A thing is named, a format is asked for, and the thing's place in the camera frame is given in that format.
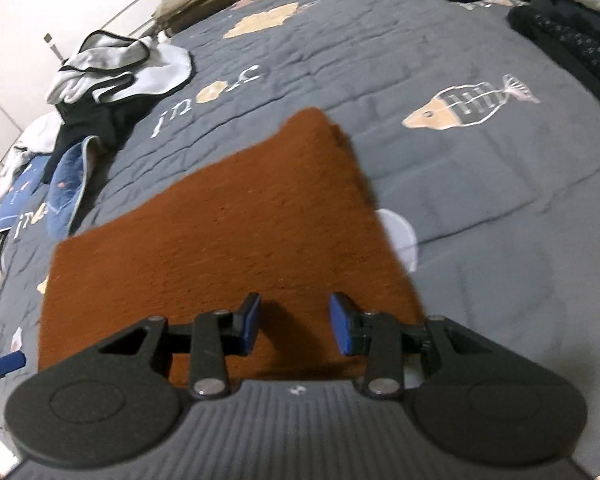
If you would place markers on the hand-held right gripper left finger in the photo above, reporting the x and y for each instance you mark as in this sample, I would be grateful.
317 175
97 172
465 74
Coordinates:
250 320

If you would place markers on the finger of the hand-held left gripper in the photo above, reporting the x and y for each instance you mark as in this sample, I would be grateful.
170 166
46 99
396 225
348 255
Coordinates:
5 364

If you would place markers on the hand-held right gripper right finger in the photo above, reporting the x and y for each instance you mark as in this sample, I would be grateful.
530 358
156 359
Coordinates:
341 322

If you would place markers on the rust brown sweater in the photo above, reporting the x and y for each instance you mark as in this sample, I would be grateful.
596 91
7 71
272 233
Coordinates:
230 220

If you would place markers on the blue printed pillow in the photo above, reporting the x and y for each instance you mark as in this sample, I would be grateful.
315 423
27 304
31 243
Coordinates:
25 195

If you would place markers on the blue quilted cloth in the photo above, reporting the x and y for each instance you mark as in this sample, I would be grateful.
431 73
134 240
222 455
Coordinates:
70 185

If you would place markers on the light grey hoodie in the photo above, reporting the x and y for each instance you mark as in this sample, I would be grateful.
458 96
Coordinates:
35 140

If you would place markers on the white black-trimmed garment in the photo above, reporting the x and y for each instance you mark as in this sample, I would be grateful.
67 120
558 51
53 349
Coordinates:
150 67

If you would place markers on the black dotted folded garment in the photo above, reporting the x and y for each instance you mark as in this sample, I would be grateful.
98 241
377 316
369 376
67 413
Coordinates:
570 45

